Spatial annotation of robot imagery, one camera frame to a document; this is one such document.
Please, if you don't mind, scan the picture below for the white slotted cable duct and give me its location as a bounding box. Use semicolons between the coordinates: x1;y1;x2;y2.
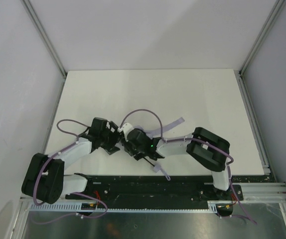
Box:
28;201;232;213

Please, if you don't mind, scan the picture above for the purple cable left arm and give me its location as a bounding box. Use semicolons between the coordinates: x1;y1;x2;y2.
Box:
33;119;109;221

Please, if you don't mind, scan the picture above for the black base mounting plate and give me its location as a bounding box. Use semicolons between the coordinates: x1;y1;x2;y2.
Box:
66;175;244;211

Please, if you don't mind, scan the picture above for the aluminium frame post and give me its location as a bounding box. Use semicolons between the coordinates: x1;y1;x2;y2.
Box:
237;0;286;78
20;0;67;79

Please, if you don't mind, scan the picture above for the lilac folding umbrella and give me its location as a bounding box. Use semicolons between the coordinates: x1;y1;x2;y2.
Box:
133;117;185;181

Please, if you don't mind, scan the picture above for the aluminium rail front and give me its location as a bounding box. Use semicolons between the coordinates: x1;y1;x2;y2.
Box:
20;180;286;202

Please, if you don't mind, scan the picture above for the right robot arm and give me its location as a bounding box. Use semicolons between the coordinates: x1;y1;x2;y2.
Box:
118;126;233;191

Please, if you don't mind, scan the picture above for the aluminium frame post left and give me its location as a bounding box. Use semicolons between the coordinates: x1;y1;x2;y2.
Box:
20;0;67;79

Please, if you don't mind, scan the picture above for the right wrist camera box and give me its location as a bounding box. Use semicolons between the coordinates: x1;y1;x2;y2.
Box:
118;123;134;134

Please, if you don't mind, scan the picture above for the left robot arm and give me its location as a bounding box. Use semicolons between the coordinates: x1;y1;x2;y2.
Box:
21;118;119;206

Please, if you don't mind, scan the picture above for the aluminium frame post right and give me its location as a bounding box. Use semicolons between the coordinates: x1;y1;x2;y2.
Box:
237;0;286;78

